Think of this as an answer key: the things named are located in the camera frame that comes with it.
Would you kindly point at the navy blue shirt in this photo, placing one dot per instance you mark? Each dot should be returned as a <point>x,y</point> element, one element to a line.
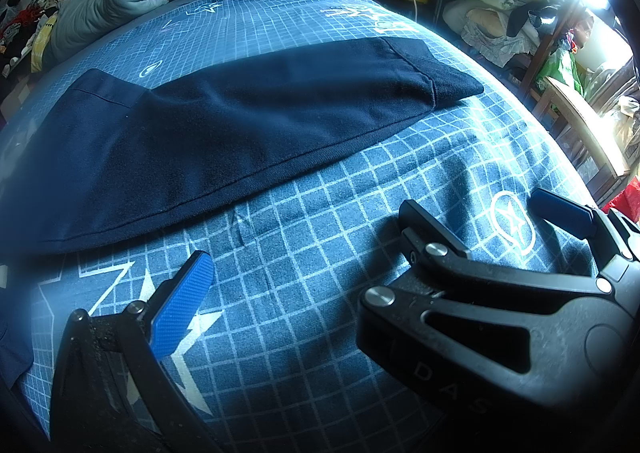
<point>225,133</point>

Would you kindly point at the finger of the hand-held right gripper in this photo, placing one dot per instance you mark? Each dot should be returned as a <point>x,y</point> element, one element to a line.
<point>562,213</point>
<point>500,293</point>

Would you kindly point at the clear plastic bag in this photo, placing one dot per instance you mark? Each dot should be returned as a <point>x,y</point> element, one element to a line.
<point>610,93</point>

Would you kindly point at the pile of mixed clothes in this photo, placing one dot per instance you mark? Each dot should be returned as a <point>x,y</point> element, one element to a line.
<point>20,28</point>

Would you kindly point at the blue grid star bed sheet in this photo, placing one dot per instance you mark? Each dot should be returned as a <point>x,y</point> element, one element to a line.
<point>300,333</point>

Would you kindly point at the green plastic bag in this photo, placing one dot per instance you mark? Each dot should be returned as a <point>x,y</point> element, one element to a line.
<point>557,65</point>

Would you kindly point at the wooden chair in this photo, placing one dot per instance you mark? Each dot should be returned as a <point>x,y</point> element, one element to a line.
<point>580,128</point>

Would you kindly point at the black cloth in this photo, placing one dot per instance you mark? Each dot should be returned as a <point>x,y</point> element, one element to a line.
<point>525,18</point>

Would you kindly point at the red bag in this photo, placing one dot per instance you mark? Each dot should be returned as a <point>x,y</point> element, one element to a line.
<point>627,200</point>

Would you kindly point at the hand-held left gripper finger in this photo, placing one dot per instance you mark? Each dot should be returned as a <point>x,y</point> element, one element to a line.
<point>182,303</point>

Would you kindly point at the yellow cloth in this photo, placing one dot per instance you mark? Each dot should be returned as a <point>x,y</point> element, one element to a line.
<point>42,45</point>

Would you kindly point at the dark navy cloth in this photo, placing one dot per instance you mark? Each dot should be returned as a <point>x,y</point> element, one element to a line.
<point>12,358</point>

